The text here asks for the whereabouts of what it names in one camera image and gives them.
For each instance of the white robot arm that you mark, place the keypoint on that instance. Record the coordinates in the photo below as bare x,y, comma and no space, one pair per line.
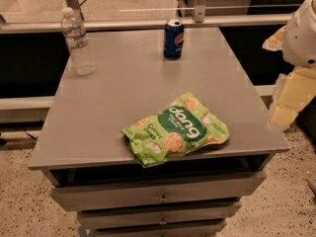
297,41

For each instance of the blue pepsi can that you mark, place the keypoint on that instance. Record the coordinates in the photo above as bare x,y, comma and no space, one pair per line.
173,38

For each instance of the grey drawer cabinet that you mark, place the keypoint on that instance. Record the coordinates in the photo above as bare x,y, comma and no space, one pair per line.
81,143

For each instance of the green dang snack bag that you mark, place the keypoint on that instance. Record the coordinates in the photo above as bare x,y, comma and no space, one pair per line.
184,127

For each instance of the clear plastic water bottle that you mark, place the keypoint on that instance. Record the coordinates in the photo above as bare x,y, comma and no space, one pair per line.
77,42

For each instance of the middle grey drawer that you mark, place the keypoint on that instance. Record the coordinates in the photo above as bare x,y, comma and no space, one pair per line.
158,214

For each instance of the grey drawer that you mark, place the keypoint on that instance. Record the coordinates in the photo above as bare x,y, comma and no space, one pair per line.
158,214
158,191
205,227

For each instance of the top grey drawer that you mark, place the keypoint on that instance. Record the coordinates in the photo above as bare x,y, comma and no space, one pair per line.
158,191

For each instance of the bottom grey drawer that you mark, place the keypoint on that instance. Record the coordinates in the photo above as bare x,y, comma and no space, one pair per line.
205,227

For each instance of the metal railing frame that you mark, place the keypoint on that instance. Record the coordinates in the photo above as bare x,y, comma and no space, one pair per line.
209,21

